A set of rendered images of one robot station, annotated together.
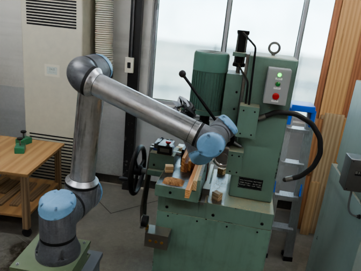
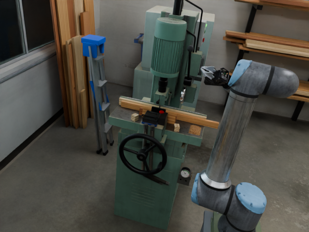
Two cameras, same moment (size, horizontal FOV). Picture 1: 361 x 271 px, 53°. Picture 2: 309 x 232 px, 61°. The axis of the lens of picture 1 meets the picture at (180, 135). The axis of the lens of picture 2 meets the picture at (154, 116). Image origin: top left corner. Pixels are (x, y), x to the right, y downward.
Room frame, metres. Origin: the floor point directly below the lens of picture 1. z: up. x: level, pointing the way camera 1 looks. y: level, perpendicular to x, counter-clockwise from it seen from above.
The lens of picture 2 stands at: (1.79, 1.41, 1.77)
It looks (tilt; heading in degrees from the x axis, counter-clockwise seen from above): 30 degrees down; 272
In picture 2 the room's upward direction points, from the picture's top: 8 degrees clockwise
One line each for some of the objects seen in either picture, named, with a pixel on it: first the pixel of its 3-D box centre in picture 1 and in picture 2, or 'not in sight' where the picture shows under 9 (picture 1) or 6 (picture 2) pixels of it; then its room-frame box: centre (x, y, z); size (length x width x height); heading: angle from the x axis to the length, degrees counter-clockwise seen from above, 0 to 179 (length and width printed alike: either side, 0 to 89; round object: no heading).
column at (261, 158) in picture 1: (260, 127); (172, 64); (1.78, -0.40, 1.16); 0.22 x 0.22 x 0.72; 81
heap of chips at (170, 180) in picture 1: (173, 180); (195, 129); (1.58, 0.01, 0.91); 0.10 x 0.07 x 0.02; 81
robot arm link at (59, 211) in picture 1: (58, 214); (244, 204); (1.34, 0.48, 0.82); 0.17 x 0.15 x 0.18; 165
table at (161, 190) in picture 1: (178, 167); (155, 126); (1.83, -0.01, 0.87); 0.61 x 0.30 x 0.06; 171
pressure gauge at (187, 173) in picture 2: (145, 222); (185, 172); (1.60, 0.13, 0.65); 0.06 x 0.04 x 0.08; 171
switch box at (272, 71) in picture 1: (276, 86); (199, 32); (1.64, -0.41, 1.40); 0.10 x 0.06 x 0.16; 81
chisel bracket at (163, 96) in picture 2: not in sight; (162, 96); (1.82, -0.13, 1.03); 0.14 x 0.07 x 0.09; 81
